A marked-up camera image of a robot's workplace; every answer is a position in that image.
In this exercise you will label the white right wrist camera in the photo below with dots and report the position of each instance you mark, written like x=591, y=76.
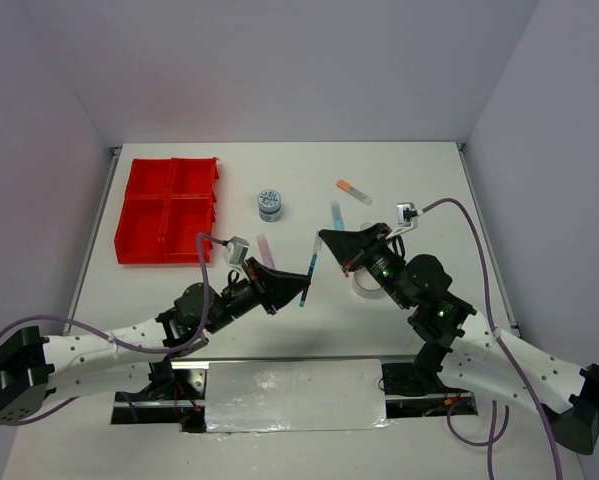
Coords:
x=407, y=217

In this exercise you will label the orange capped highlighter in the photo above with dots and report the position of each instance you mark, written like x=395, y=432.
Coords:
x=354, y=192

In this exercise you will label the blue gel pen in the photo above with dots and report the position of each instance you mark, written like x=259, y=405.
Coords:
x=310, y=273

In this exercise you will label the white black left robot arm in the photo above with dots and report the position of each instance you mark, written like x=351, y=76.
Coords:
x=37, y=369

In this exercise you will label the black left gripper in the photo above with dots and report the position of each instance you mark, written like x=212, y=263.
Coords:
x=279, y=287

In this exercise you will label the silver taped panel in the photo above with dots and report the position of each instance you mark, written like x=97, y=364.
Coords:
x=271, y=397

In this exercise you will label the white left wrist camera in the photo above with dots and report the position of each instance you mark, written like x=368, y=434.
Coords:
x=235, y=251

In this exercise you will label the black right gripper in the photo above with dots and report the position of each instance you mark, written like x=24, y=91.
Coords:
x=347, y=244

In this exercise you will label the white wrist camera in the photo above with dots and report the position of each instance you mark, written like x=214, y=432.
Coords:
x=407, y=217
x=235, y=251

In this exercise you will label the blue lidded jar centre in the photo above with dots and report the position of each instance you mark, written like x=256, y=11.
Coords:
x=269, y=203

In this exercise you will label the pink highlighter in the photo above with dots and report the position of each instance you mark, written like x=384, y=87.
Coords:
x=265, y=251

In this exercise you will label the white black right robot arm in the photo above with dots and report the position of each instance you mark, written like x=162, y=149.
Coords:
x=462, y=350

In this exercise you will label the clear pen cap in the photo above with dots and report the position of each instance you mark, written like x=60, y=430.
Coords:
x=317, y=244

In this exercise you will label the blue highlighter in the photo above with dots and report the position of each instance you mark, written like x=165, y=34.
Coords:
x=337, y=216

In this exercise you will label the red four-compartment bin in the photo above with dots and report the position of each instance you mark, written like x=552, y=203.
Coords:
x=167, y=203

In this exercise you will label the large clear tape roll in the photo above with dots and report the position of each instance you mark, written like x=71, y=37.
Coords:
x=366, y=290

